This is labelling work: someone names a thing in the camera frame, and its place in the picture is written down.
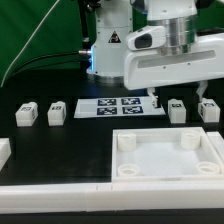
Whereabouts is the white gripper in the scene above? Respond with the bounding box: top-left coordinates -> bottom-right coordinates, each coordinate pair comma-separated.
124,26 -> 224,108

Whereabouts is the white square tabletop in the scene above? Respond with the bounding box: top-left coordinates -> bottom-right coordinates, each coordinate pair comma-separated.
111,127 -> 224,183

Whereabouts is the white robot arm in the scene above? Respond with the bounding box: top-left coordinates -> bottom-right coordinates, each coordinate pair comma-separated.
84,0 -> 224,106

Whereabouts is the white marker sheet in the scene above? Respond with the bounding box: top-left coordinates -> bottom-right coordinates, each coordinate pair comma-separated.
74,96 -> 165,118

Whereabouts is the green backdrop curtain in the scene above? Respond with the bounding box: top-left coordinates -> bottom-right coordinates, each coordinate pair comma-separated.
0,0 -> 224,88

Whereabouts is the white right fence wall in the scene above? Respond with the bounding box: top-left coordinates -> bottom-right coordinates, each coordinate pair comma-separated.
207,132 -> 224,160

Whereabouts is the white fence wall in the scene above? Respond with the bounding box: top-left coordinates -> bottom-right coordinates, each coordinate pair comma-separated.
0,138 -> 11,171
0,181 -> 224,214
207,132 -> 224,160

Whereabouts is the white front fence wall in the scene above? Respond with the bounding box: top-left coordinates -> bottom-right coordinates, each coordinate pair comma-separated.
0,181 -> 224,214

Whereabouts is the white cable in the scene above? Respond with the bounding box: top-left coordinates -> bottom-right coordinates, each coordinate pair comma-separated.
0,0 -> 63,88

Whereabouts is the black cable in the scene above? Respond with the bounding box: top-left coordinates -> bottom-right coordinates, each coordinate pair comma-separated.
6,50 -> 88,83

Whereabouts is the white left fence wall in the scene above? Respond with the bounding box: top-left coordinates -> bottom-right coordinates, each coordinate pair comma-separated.
0,138 -> 11,171

